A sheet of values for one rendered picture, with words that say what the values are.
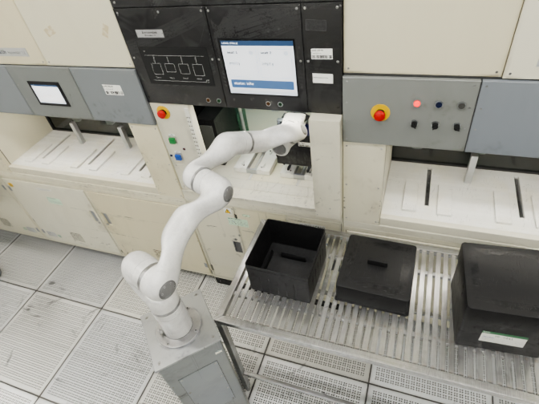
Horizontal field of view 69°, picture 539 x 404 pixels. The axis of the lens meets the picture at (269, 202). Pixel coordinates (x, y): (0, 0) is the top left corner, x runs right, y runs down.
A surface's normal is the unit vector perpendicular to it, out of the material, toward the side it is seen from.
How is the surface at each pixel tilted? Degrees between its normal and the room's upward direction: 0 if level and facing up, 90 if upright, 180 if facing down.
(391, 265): 0
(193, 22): 90
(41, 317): 0
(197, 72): 90
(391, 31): 90
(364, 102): 90
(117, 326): 0
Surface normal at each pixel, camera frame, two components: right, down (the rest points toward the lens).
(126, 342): -0.13, -0.72
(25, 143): 0.94, 0.14
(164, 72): -0.33, 0.68
